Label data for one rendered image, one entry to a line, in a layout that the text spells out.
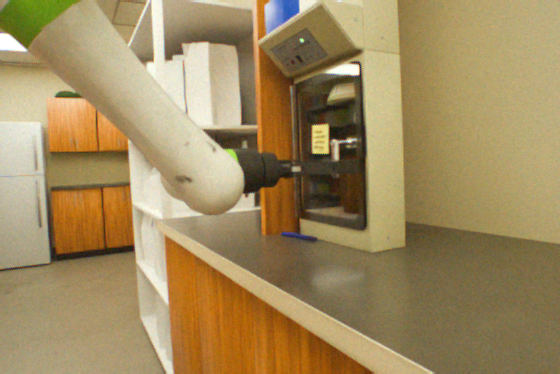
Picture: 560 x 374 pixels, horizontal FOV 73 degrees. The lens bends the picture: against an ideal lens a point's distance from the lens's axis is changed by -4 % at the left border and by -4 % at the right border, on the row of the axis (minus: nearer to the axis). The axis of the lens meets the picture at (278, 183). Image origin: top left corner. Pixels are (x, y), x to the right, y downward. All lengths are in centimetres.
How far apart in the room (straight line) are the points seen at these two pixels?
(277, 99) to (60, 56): 77
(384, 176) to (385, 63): 27
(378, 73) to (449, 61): 42
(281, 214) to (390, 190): 39
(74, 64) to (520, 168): 104
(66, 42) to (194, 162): 23
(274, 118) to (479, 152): 61
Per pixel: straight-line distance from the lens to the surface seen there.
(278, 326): 80
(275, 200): 120
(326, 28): 95
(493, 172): 123
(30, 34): 58
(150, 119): 57
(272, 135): 120
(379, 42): 99
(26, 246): 567
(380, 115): 95
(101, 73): 57
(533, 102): 118
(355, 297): 65
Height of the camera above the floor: 116
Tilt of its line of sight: 3 degrees down
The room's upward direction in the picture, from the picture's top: 2 degrees counter-clockwise
